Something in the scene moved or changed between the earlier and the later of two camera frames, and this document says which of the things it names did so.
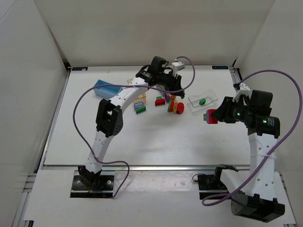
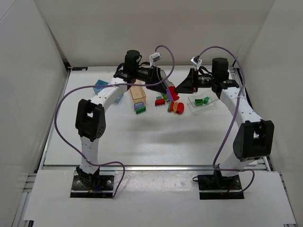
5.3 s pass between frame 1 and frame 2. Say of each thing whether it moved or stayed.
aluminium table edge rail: stayed
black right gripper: moved
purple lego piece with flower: stayed
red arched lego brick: stayed
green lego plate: stayed
